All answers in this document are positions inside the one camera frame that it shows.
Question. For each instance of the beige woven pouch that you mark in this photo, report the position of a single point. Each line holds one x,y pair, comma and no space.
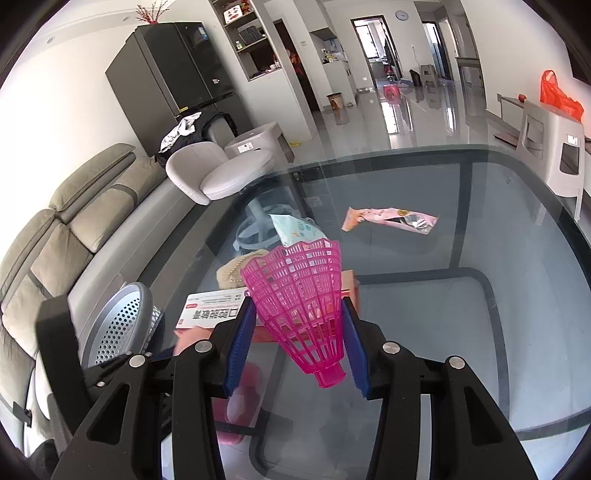
231,274

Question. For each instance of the tall white plastic stool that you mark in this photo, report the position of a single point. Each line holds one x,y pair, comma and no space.
545,157

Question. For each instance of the red flower branches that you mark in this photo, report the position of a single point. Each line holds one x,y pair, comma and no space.
152,13

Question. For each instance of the small patterned waste bin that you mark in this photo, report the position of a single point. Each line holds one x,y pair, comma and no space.
335,101

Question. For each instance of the low white bench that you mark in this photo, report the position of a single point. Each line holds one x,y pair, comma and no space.
510,108

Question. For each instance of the round white plastic stool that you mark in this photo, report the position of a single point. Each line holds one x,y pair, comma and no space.
251,138

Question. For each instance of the grey leather sofa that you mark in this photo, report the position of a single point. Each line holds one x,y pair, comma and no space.
83,221

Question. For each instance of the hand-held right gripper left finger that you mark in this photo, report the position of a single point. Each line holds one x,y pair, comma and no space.
238,350

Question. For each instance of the orange cardboard box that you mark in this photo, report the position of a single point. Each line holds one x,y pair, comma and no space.
351,284

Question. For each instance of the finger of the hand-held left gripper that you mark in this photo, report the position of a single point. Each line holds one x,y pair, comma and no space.
108,371

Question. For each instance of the light blue wipes packet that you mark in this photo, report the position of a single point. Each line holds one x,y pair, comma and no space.
295,230

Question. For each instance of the small pink stool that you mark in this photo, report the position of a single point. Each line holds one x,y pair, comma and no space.
391,94

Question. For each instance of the white swivel chair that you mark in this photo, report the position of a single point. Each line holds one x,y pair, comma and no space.
194,161

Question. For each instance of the silver perforated metal bin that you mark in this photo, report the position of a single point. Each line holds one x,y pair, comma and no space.
120,318

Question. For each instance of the white and grey clothes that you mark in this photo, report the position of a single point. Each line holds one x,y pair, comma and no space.
178,131

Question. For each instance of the orange plastic bag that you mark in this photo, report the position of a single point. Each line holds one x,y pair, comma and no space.
561,99

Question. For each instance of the brown flat board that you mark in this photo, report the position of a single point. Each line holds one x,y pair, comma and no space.
506,137

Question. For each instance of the pink plastic shuttlecock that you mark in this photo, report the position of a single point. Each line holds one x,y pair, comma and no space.
295,300

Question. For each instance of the pink snack wrapper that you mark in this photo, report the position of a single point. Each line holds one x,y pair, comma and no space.
383,216

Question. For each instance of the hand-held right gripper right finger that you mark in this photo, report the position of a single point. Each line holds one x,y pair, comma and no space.
353,355

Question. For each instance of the small black bin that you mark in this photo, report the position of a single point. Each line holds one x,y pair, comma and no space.
416,77

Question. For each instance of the white kitchen counter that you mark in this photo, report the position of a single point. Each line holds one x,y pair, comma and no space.
337,78

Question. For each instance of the white red-label medicine box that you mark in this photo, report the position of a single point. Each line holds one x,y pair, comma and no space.
207,309

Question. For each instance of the dark grey refrigerator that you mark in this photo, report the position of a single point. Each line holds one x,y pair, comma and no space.
175,64

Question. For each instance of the white wall shelf unit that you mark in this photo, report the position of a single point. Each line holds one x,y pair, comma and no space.
244,41

